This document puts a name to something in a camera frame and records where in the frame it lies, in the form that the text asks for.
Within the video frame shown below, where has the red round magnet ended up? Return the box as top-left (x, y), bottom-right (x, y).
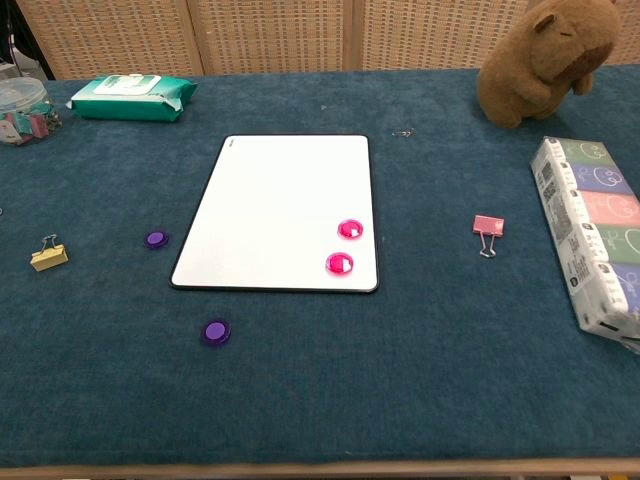
top-left (337, 218), bottom-right (365, 241)
top-left (325, 252), bottom-right (355, 276)

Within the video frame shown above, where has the pink binder clip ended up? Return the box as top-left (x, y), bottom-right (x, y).
top-left (471, 214), bottom-right (506, 259)

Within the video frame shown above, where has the green wet wipes pack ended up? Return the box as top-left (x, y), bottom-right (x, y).
top-left (66, 73), bottom-right (199, 123)

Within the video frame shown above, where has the clear jar of binder clips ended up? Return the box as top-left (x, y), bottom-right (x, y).
top-left (0, 76), bottom-right (64, 147)

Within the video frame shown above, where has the yellow binder clip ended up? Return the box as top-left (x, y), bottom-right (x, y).
top-left (29, 234), bottom-right (70, 273)

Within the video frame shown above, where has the brown capybara plush toy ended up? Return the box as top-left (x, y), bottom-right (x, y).
top-left (476, 0), bottom-right (622, 130)

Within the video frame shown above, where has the blue carpet table cover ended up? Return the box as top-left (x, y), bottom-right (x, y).
top-left (0, 64), bottom-right (640, 469)

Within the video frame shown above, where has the multicolour tissue packs bundle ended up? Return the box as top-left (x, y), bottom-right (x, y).
top-left (529, 135), bottom-right (640, 355)

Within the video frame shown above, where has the wicker folding screen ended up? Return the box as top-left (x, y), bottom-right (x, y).
top-left (14, 0), bottom-right (640, 81)

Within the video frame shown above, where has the white magnetic board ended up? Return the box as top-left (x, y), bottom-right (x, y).
top-left (169, 133), bottom-right (380, 294)

